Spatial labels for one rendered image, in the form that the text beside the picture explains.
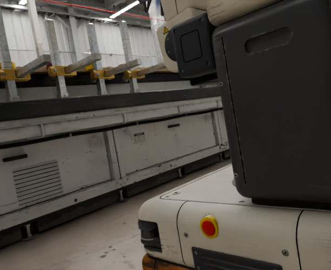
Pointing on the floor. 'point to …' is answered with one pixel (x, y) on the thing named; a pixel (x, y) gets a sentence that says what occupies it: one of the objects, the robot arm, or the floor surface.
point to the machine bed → (89, 158)
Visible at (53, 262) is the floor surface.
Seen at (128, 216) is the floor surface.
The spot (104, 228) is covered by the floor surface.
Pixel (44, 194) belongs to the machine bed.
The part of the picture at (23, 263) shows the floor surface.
